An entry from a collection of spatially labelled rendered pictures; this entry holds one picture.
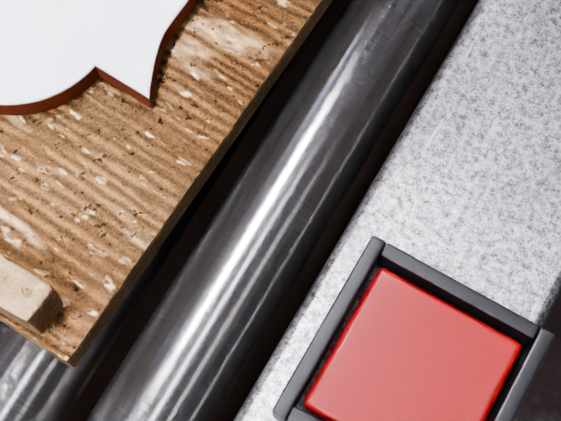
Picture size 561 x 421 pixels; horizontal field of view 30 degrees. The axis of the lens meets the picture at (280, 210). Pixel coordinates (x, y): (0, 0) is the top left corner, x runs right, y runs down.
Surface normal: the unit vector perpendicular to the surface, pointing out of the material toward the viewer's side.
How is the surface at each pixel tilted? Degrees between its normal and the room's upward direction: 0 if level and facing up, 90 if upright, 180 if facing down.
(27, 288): 5
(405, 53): 41
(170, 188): 0
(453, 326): 0
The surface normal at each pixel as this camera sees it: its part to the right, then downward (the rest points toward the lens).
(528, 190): 0.00, -0.30
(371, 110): 0.56, 0.08
